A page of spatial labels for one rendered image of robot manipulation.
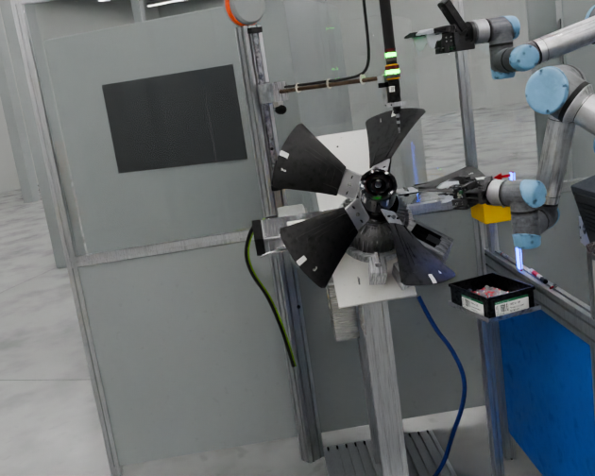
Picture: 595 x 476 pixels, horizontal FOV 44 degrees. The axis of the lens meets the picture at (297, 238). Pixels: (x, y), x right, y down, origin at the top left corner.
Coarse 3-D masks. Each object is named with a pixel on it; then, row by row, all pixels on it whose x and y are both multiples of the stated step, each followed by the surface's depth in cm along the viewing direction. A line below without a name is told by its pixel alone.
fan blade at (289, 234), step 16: (304, 224) 225; (320, 224) 226; (336, 224) 228; (352, 224) 232; (288, 240) 224; (304, 240) 225; (320, 240) 226; (336, 240) 229; (352, 240) 233; (320, 256) 226; (336, 256) 229; (304, 272) 224; (320, 272) 226
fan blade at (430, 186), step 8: (464, 168) 245; (472, 168) 243; (448, 176) 242; (456, 176) 240; (472, 176) 238; (480, 176) 237; (416, 184) 238; (424, 184) 237; (432, 184) 235; (448, 192) 229
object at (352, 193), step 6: (348, 174) 237; (354, 174) 236; (342, 180) 238; (348, 180) 237; (354, 180) 237; (342, 186) 239; (354, 186) 237; (342, 192) 240; (348, 192) 239; (354, 192) 238
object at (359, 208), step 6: (348, 204) 231; (354, 204) 231; (360, 204) 233; (348, 210) 231; (354, 210) 232; (360, 210) 233; (354, 216) 232; (360, 216) 233; (366, 216) 235; (354, 222) 233; (360, 222) 234; (360, 228) 234
